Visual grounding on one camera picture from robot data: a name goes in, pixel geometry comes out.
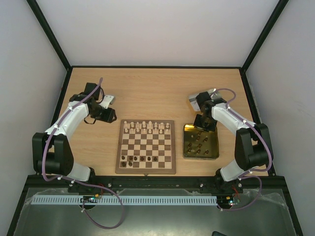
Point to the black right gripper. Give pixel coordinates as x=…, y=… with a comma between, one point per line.
x=204, y=123

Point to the wooden chessboard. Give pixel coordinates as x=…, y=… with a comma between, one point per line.
x=153, y=138

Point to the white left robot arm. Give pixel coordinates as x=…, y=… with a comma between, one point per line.
x=52, y=155

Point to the gold tin tray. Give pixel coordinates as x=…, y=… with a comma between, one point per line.
x=200, y=144

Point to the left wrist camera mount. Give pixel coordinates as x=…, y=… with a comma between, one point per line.
x=107, y=101

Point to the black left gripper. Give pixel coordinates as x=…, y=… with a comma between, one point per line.
x=109, y=117

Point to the silver tin lid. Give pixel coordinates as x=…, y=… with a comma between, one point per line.
x=214, y=94

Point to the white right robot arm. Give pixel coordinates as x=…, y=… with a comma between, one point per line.
x=253, y=148

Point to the white slotted cable duct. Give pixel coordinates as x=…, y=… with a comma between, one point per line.
x=125, y=200

